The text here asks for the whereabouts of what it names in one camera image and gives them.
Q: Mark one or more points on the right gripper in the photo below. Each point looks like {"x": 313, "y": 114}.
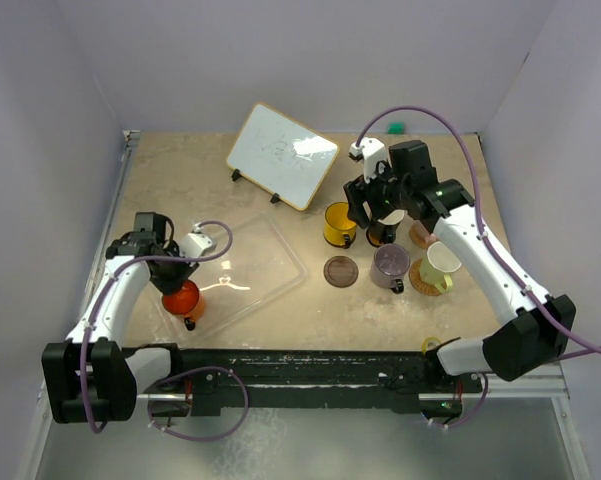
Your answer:
{"x": 358, "y": 192}

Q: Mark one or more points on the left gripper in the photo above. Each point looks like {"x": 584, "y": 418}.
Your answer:
{"x": 173, "y": 286}

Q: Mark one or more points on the orange transparent cup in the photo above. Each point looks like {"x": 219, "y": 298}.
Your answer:
{"x": 187, "y": 304}

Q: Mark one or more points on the yellow transparent cup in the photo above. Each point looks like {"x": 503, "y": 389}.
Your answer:
{"x": 339, "y": 230}

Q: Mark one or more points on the white cup black handle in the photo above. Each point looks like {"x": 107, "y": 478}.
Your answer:
{"x": 384, "y": 231}

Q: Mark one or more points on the pink cup white inside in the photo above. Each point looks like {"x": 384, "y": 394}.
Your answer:
{"x": 418, "y": 230}

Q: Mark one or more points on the purple cup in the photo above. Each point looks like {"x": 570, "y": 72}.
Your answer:
{"x": 390, "y": 265}

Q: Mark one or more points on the pale yellow cup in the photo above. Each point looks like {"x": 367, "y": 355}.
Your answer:
{"x": 437, "y": 269}

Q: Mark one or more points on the woven rattan coaster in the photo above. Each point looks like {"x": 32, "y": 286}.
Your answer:
{"x": 422, "y": 287}

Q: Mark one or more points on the tan cork coaster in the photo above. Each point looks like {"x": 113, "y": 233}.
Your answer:
{"x": 420, "y": 243}

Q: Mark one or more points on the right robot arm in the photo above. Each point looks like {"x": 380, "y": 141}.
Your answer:
{"x": 534, "y": 323}

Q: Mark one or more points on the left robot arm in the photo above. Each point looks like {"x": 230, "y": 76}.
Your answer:
{"x": 89, "y": 379}

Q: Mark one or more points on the dark brown ringed coaster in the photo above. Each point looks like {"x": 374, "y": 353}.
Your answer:
{"x": 340, "y": 271}

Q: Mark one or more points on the small whiteboard on stand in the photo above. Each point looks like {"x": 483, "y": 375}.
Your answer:
{"x": 282, "y": 156}

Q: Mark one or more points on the clear plastic tray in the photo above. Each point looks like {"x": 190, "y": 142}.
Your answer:
{"x": 259, "y": 267}

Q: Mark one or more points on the yellow tape roll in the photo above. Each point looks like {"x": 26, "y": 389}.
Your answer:
{"x": 430, "y": 346}

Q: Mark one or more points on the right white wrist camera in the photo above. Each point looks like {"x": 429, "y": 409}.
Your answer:
{"x": 373, "y": 154}

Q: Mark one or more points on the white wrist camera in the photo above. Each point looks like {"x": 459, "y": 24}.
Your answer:
{"x": 196, "y": 244}
{"x": 373, "y": 154}

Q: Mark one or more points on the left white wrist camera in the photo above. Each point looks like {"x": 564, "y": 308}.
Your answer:
{"x": 196, "y": 244}

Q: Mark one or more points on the green object at wall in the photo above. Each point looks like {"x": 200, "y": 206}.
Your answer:
{"x": 396, "y": 128}

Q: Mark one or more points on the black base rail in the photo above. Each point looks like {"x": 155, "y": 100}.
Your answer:
{"x": 401, "y": 382}

